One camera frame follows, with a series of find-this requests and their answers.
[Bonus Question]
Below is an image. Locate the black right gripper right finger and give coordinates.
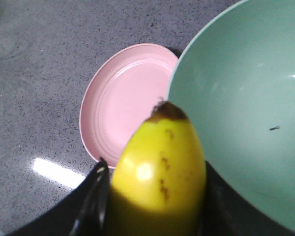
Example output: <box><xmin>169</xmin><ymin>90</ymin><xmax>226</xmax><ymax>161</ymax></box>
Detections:
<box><xmin>199</xmin><ymin>162</ymin><xmax>295</xmax><ymax>236</ymax></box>

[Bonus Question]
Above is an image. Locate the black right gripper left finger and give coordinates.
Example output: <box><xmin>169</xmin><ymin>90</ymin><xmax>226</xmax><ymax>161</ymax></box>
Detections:
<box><xmin>9</xmin><ymin>158</ymin><xmax>109</xmax><ymax>236</ymax></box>

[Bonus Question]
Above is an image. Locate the yellow banana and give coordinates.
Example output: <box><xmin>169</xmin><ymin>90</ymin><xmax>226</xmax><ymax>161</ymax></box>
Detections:
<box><xmin>104</xmin><ymin>101</ymin><xmax>206</xmax><ymax>236</ymax></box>

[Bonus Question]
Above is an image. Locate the pink plate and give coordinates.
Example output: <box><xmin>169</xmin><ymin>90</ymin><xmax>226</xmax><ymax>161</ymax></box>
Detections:
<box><xmin>79</xmin><ymin>43</ymin><xmax>178</xmax><ymax>169</ymax></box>

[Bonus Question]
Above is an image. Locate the green bowl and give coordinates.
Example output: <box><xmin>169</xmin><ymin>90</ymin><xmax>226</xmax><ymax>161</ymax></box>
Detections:
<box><xmin>168</xmin><ymin>0</ymin><xmax>295</xmax><ymax>232</ymax></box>

